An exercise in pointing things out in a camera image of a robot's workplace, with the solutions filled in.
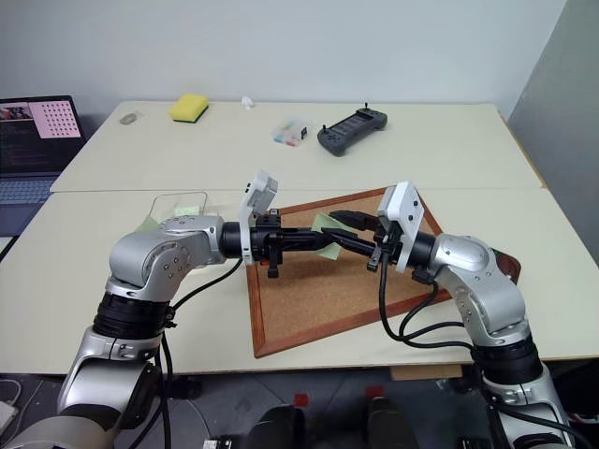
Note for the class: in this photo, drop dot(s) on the open laptop computer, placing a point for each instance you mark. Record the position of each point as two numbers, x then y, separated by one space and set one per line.
37 149

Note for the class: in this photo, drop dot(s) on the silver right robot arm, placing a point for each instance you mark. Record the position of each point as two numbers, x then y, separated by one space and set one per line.
477 276

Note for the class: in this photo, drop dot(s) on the small white crumpled object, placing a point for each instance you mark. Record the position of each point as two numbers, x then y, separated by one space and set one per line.
247 103

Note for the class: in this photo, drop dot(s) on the grey oval disc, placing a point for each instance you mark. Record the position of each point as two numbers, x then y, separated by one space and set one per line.
129 119

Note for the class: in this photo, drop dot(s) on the small black box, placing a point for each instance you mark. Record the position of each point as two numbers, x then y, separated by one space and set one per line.
470 443
217 443

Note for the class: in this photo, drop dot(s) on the small clear pin box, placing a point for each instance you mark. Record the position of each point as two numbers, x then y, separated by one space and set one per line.
290 132

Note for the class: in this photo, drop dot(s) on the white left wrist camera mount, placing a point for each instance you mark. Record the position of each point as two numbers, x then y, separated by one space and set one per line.
262 187

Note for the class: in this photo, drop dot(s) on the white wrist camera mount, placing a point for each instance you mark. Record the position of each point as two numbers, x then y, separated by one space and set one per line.
262 187
409 210

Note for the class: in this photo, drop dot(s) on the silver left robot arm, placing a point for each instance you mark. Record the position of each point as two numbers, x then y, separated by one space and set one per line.
154 252

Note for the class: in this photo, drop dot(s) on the yellow green sponge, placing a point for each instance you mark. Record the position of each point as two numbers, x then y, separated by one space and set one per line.
188 108

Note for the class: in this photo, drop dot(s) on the black table foot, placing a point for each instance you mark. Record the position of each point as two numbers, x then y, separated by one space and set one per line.
187 388

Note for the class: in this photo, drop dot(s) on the light green paper note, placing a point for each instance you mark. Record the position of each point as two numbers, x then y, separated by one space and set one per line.
321 222

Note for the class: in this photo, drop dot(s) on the reddish brown wooden tray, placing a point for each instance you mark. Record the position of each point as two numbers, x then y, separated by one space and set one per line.
507 269

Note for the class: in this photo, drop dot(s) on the brown cardboard piece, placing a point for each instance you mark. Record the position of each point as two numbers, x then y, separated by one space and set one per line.
426 372

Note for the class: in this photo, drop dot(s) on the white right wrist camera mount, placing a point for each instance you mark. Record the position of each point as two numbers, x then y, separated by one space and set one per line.
409 210

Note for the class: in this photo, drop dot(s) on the dark rounded shape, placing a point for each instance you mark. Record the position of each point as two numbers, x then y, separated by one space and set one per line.
278 428
393 423

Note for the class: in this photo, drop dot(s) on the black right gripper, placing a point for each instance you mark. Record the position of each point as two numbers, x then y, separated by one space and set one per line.
390 243

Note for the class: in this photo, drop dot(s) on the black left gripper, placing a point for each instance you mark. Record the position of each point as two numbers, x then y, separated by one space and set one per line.
267 243

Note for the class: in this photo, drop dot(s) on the clear plastic container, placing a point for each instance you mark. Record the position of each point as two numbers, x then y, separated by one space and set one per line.
164 206

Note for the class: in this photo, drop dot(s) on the wood-framed cork board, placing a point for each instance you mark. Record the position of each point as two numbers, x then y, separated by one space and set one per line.
318 299

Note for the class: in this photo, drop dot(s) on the dark grey remote controller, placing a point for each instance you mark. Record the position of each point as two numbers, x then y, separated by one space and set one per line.
351 131

